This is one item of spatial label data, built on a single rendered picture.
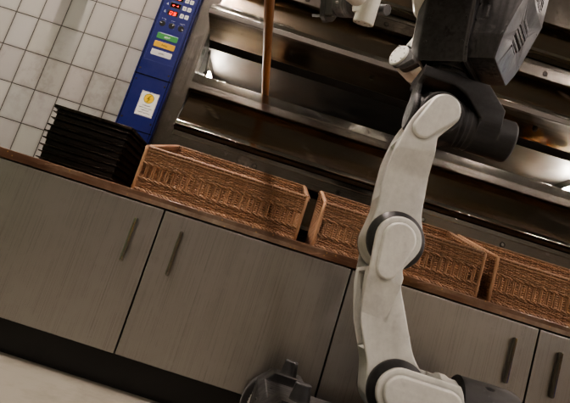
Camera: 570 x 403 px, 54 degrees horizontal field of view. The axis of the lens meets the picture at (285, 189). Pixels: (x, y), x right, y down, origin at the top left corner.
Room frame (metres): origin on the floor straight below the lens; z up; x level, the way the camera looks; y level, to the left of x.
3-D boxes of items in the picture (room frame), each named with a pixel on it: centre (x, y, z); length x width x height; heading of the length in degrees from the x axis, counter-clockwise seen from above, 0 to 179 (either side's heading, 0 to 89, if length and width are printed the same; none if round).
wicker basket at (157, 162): (2.01, 0.19, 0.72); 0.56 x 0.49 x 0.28; 91
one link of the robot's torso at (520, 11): (1.39, -0.35, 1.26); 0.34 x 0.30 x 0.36; 145
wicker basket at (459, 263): (2.01, -0.41, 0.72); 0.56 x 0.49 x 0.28; 89
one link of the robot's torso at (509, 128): (1.41, -0.39, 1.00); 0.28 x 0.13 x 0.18; 90
